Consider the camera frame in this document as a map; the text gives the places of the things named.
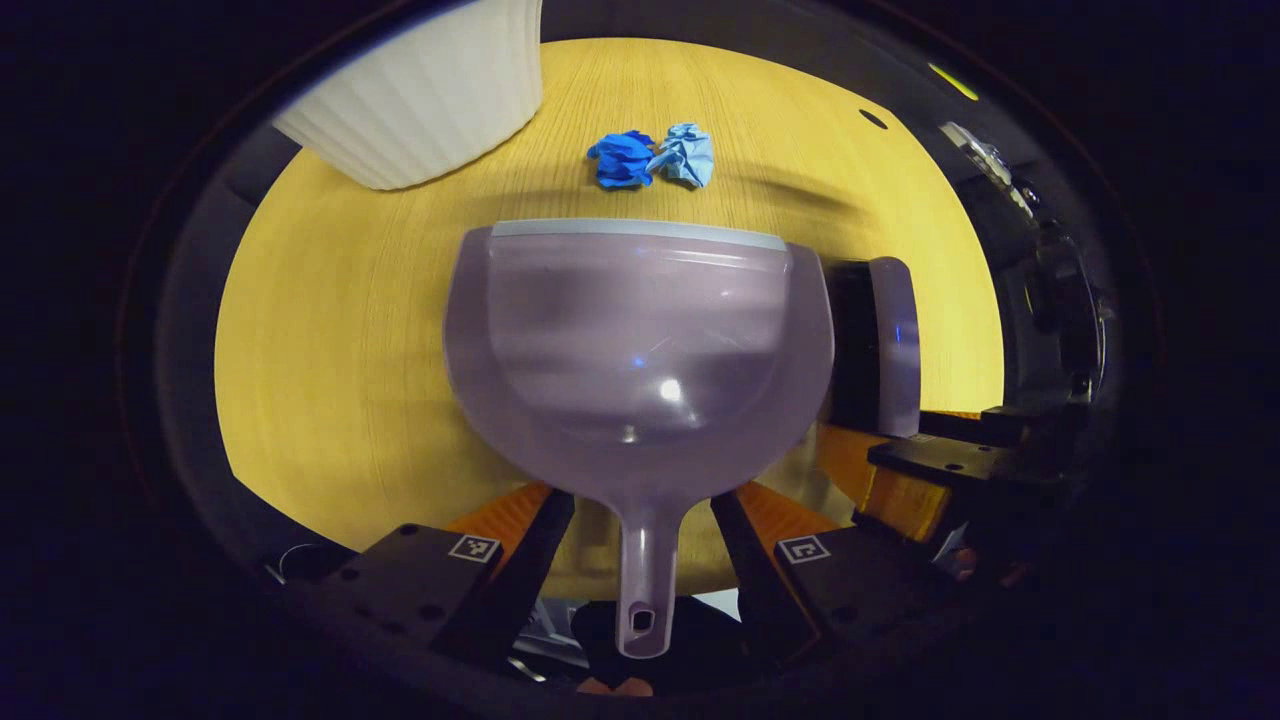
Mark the lilac plastic dustpan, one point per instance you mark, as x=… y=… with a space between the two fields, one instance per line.
x=640 y=360

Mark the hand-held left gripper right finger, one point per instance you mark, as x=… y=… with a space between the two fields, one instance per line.
x=750 y=570

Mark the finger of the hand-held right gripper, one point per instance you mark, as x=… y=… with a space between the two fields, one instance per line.
x=985 y=425
x=960 y=468

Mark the dark blue paper trash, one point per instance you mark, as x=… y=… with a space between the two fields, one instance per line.
x=622 y=160

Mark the white ribbed garbage bin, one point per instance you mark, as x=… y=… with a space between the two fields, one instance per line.
x=430 y=90

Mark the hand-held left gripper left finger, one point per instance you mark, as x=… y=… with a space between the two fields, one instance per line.
x=520 y=580

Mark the small lilac broom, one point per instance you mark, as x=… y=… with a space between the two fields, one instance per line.
x=895 y=350

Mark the light blue paper trash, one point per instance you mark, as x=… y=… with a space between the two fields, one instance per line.
x=688 y=155

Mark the wooden desktop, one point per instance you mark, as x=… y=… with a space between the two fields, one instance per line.
x=340 y=350

